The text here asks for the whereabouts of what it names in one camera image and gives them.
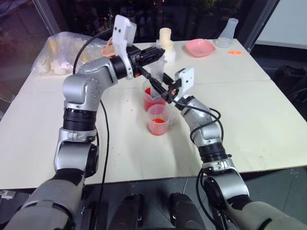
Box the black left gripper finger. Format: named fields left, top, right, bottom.
left=140, top=46, right=166, bottom=65
left=137, top=66, right=153, bottom=81

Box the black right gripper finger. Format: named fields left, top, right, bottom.
left=149, top=79, right=174, bottom=104
left=162, top=73, right=177, bottom=86

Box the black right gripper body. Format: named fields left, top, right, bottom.
left=167, top=79, right=183, bottom=98

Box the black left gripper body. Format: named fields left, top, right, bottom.
left=126, top=46, right=146, bottom=79

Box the translucent plastic syringe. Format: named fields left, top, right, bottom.
left=148, top=57, right=168, bottom=83

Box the clear cup with spout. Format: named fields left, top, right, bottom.
left=142, top=80, right=169, bottom=112

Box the cream plastic cup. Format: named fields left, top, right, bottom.
left=159, top=28, right=173, bottom=46

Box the clear cup with red liquid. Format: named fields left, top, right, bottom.
left=146, top=104, right=172, bottom=136

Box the white plastic bottle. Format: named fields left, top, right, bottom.
left=164, top=40, right=177, bottom=63

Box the peach pink plastic dish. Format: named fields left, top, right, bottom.
left=101, top=36, right=118, bottom=58

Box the pink square bowl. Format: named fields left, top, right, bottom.
left=185, top=38, right=216, bottom=58

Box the clear conical flask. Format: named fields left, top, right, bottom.
left=213, top=18, right=238, bottom=49

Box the clear plastic bag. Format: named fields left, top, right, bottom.
left=31, top=31, right=114, bottom=76

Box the black chair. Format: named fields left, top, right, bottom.
left=272, top=64, right=307, bottom=107

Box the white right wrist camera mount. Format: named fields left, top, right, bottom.
left=174, top=67, right=196, bottom=97

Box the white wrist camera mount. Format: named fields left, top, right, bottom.
left=112, top=14, right=138, bottom=80
left=174, top=67, right=196, bottom=97

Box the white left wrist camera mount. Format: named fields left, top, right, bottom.
left=112, top=14, right=138, bottom=80

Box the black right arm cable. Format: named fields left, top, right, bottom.
left=171, top=94, right=225, bottom=216

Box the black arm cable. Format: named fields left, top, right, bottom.
left=171, top=94, right=225, bottom=216
left=72, top=30, right=119, bottom=230

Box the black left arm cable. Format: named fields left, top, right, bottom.
left=72, top=30, right=119, bottom=230

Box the grey window frame post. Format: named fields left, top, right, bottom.
left=244, top=0, right=273, bottom=51

